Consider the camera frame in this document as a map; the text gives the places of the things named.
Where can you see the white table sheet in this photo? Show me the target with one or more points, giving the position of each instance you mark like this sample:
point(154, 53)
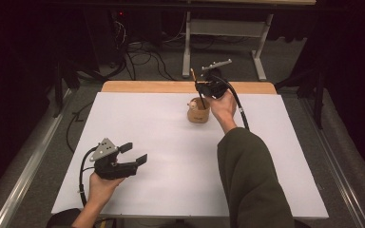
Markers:
point(171, 152)

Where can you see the wooden pen holder cup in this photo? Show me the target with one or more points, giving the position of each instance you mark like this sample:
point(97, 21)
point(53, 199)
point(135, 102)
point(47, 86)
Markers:
point(198, 117)

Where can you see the person's dark clothed leg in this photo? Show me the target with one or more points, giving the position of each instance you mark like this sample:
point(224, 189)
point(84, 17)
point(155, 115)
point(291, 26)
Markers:
point(61, 218)

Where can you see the dark cabinet with red light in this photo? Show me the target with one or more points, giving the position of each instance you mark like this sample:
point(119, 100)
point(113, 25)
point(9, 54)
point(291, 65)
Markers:
point(120, 19)

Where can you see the black pen with gold end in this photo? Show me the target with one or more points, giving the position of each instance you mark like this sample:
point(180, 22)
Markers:
point(194, 76)

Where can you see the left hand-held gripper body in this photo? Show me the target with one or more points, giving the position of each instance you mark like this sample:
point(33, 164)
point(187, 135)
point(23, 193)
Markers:
point(114, 169)

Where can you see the metal floor rail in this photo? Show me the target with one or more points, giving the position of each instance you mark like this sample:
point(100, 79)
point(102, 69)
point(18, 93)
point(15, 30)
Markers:
point(339, 164)
point(28, 164)

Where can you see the small white figurine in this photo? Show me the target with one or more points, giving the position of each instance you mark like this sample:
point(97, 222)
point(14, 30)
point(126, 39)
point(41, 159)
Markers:
point(192, 104)

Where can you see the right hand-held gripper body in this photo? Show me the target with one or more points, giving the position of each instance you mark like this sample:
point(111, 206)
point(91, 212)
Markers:
point(217, 88)

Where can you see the person's left hand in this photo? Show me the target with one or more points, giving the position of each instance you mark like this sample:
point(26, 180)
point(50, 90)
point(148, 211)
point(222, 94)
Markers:
point(101, 190)

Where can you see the person's right hand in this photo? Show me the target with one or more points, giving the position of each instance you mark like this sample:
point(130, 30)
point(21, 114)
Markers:
point(225, 109)

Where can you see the black stand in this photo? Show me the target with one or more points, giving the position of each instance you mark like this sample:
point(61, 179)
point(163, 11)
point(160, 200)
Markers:
point(64, 82)
point(313, 88)

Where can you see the white metal desk frame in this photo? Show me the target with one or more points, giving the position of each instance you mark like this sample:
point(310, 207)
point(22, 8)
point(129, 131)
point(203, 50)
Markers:
point(234, 28)

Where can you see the wooden table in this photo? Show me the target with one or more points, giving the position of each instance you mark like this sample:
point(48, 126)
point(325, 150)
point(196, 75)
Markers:
point(145, 86)

